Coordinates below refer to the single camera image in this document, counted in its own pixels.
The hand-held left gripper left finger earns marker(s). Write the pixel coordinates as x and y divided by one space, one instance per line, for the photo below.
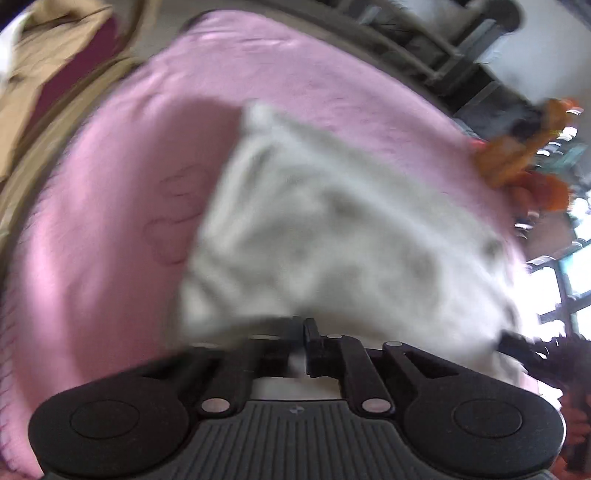
277 341

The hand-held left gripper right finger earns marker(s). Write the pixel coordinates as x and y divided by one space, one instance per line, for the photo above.
310 344

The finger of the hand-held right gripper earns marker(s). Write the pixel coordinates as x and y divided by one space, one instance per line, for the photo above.
515 344

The cream sweater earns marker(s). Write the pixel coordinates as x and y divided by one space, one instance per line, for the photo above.
332 240

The person's right hand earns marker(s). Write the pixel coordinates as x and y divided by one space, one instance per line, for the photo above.
577 429

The window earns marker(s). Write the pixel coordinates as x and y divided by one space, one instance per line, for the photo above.
568 286

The orange plush toy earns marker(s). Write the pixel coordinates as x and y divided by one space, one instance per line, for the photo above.
512 157

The pink blanket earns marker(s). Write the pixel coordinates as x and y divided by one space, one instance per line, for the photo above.
115 207

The dark metal shelf rack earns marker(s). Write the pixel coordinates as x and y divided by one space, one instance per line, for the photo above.
425 41

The tan garment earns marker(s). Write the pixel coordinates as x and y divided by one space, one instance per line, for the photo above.
32 83

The maroon chair with wooden frame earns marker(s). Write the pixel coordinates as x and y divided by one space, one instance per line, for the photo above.
90 44

